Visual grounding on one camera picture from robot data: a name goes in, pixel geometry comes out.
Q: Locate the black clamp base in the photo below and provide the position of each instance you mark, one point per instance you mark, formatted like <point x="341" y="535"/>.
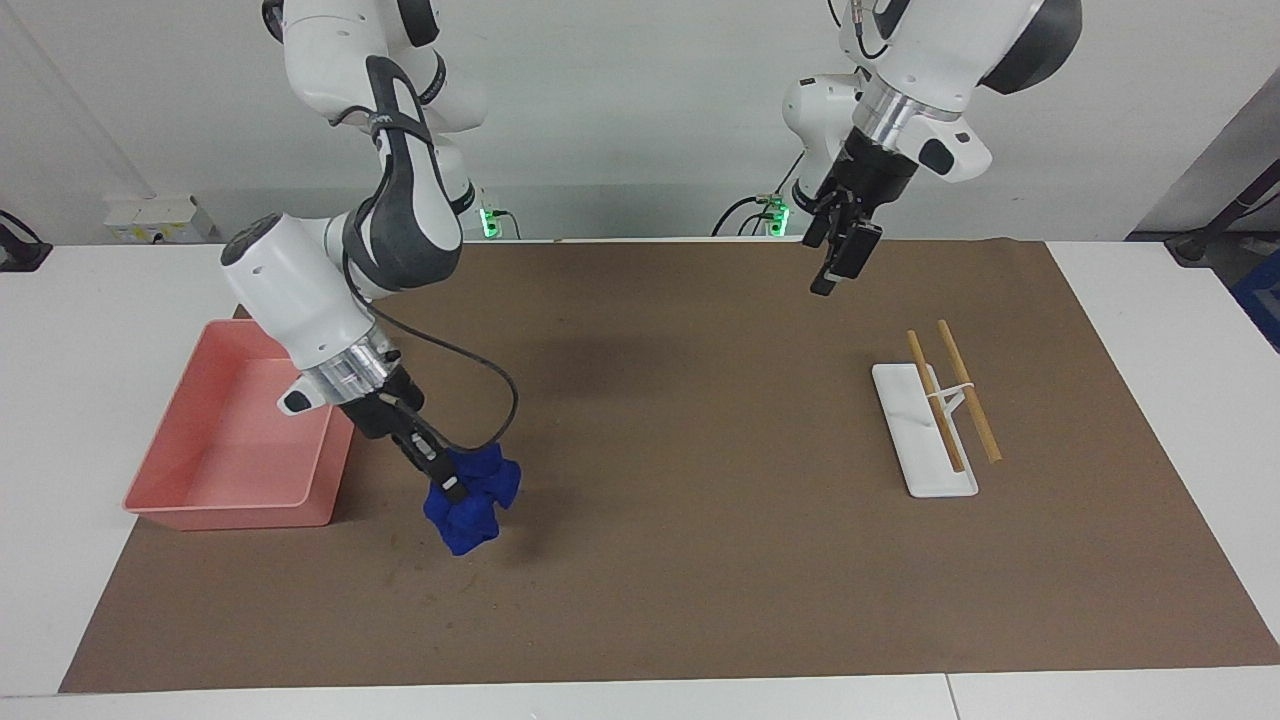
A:
<point x="20" y="250"/>

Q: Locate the black stand leg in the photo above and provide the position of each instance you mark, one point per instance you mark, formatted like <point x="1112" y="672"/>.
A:
<point x="1215" y="225"/>

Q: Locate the pink plastic bin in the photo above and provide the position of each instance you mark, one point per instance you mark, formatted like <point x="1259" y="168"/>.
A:
<point x="230" y="450"/>

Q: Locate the white wall outlet box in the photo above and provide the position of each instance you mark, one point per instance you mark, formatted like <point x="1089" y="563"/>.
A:
<point x="150" y="215"/>

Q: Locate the brown table mat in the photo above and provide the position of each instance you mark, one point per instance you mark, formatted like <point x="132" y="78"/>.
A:
<point x="700" y="500"/>

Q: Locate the wooden rod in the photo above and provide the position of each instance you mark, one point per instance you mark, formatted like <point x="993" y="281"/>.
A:
<point x="935" y="400"/>
<point x="968" y="390"/>

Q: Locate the blue towel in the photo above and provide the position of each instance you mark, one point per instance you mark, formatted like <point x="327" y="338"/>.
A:
<point x="470" y="525"/>

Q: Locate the white rack base tray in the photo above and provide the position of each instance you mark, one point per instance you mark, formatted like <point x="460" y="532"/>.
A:
<point x="925" y="470"/>

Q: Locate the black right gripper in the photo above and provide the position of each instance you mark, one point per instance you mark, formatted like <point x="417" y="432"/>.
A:
<point x="385" y="410"/>

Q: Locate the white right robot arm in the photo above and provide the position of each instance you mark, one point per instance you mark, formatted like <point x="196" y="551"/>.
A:
<point x="290" y="290"/>

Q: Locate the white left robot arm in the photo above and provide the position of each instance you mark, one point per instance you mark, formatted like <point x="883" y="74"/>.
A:
<point x="930" y="60"/>

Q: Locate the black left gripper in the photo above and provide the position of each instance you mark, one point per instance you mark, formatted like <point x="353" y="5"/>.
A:
<point x="870" y="175"/>

